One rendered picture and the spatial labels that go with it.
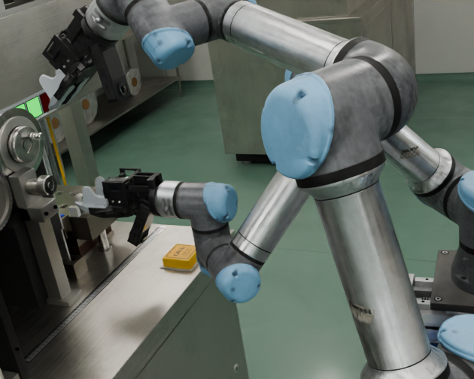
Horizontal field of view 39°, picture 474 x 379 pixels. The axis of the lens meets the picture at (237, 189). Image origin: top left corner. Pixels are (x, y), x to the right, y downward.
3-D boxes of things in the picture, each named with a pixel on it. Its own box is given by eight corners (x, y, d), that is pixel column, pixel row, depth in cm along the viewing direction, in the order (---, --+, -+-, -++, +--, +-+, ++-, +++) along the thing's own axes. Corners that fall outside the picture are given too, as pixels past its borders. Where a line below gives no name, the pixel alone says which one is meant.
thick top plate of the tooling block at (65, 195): (92, 241, 154) (86, 217, 152) (-36, 229, 171) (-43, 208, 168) (129, 209, 167) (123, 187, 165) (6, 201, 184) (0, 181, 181)
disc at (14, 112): (5, 192, 133) (-17, 122, 127) (3, 192, 133) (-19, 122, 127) (51, 163, 145) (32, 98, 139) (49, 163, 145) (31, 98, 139)
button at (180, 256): (190, 270, 150) (188, 260, 149) (163, 267, 153) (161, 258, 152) (203, 254, 155) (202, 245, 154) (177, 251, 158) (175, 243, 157)
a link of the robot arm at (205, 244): (210, 291, 130) (200, 243, 126) (195, 265, 140) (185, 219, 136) (247, 280, 132) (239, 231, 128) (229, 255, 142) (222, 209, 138)
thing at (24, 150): (8, 150, 131) (22, 119, 134) (1, 150, 131) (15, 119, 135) (31, 169, 137) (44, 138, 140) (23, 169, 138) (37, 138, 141)
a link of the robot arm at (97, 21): (141, 19, 119) (116, 31, 112) (128, 37, 121) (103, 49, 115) (111, -11, 118) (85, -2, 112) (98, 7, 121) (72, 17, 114)
